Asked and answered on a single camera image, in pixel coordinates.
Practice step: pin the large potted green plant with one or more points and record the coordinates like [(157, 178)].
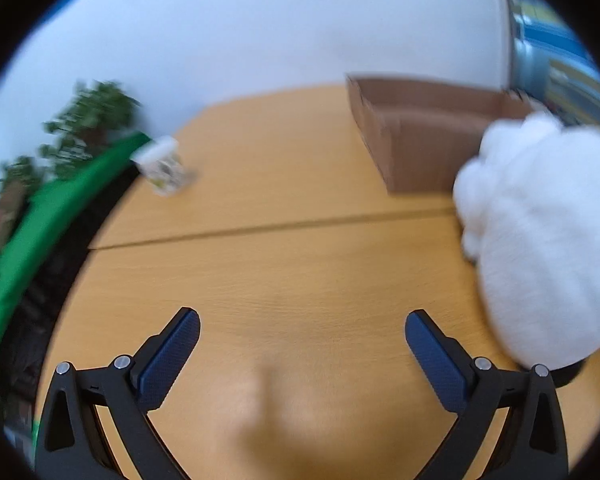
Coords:
[(97, 110)]

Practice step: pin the paper cup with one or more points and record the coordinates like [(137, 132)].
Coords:
[(162, 165)]

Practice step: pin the panda plush toy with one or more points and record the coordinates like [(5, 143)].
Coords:
[(545, 240)]

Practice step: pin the yellow window poster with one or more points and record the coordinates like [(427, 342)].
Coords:
[(577, 87)]

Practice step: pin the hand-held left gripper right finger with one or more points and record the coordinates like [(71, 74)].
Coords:
[(437, 355)]

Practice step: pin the blue window banner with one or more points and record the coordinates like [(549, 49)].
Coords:
[(555, 35)]

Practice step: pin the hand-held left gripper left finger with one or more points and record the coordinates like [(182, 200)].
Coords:
[(170, 355)]

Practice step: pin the small potted green plant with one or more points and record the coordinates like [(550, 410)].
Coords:
[(17, 172)]

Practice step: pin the green cloth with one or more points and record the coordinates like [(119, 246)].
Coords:
[(45, 220)]

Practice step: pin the cardboard box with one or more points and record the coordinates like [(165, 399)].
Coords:
[(420, 150)]

